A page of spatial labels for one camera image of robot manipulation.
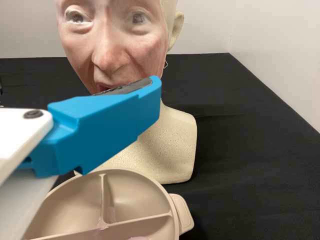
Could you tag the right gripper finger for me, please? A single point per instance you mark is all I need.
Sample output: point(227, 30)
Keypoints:
point(100, 125)

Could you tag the dummy head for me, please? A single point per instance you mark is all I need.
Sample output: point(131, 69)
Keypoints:
point(117, 42)

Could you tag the beige divided bowl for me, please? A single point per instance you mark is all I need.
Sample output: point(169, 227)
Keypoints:
point(130, 200)

